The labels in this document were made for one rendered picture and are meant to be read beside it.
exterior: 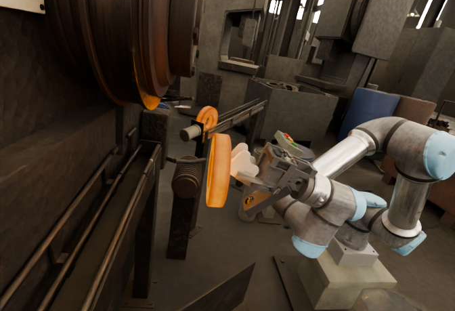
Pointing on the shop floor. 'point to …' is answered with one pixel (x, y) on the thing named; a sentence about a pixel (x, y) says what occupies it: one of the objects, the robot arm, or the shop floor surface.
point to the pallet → (439, 125)
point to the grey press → (358, 32)
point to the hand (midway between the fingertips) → (219, 162)
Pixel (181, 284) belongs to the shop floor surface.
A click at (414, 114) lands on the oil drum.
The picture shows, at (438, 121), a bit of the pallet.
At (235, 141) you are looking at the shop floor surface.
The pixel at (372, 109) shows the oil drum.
